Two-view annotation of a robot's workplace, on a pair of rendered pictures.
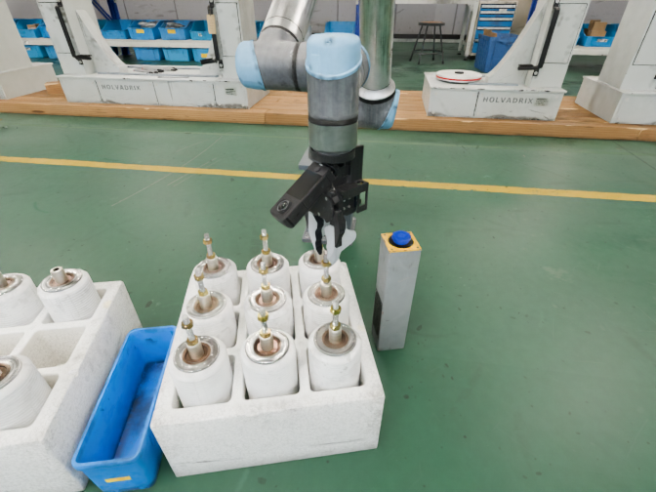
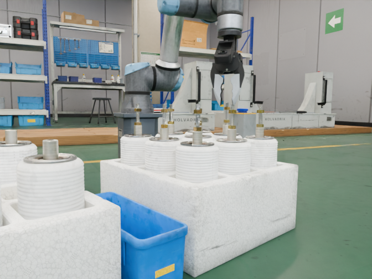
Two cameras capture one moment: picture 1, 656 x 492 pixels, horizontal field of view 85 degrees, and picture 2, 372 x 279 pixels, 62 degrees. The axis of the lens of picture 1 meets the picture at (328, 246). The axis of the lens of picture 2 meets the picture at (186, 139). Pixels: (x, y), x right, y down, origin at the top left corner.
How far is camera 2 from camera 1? 0.77 m
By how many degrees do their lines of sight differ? 43
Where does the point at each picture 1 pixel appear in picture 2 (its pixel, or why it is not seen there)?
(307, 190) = (230, 46)
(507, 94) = (186, 116)
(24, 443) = (107, 211)
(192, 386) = (211, 156)
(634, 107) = not seen: hidden behind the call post
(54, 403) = (96, 197)
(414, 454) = (314, 224)
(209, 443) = (223, 217)
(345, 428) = (284, 199)
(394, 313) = not seen: hidden behind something
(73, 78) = not seen: outside the picture
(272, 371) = (248, 145)
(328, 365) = (269, 145)
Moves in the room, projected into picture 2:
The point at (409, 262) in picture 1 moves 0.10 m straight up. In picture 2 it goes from (252, 122) to (253, 93)
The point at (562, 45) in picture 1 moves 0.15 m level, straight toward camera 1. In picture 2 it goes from (206, 89) to (208, 89)
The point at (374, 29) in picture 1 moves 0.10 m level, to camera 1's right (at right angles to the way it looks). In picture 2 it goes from (176, 25) to (195, 28)
